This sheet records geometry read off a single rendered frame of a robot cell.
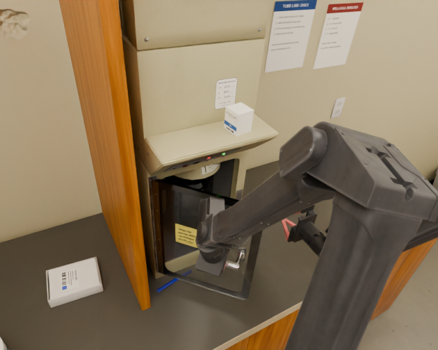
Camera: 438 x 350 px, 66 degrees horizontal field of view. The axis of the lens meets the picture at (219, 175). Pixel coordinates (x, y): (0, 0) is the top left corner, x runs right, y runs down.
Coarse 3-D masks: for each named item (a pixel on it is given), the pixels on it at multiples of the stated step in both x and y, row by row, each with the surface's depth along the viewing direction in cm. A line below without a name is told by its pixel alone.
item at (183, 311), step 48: (48, 240) 125; (96, 240) 126; (0, 288) 108; (192, 288) 113; (288, 288) 115; (0, 336) 96; (48, 336) 97; (96, 336) 98; (144, 336) 99; (192, 336) 100; (240, 336) 102
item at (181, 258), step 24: (168, 192) 87; (192, 192) 85; (168, 216) 93; (192, 216) 90; (168, 240) 99; (168, 264) 106; (192, 264) 102; (240, 264) 95; (216, 288) 106; (240, 288) 102
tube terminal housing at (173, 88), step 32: (128, 64) 75; (160, 64) 71; (192, 64) 75; (224, 64) 79; (256, 64) 84; (128, 96) 83; (160, 96) 76; (192, 96) 80; (256, 96) 90; (160, 128) 81; (224, 160) 98
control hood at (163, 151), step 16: (192, 128) 84; (208, 128) 85; (224, 128) 85; (256, 128) 86; (272, 128) 87; (160, 144) 78; (176, 144) 78; (192, 144) 79; (208, 144) 79; (224, 144) 79; (240, 144) 81; (256, 144) 90; (160, 160) 73; (176, 160) 74
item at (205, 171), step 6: (198, 168) 98; (204, 168) 99; (210, 168) 100; (216, 168) 103; (180, 174) 99; (186, 174) 99; (192, 174) 99; (198, 174) 99; (204, 174) 100; (210, 174) 101
